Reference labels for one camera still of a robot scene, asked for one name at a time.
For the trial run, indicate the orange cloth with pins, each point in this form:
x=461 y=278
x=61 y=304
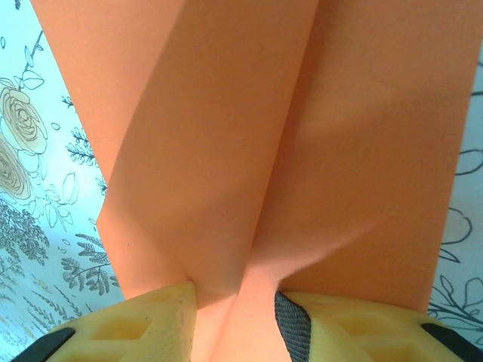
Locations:
x=302 y=132

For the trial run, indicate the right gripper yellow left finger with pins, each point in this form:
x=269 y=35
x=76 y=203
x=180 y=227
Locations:
x=124 y=328

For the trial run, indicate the floral table cover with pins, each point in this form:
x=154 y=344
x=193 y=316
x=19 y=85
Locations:
x=45 y=188

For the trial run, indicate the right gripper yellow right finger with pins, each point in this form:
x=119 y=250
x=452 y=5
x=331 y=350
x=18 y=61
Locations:
x=377 y=332

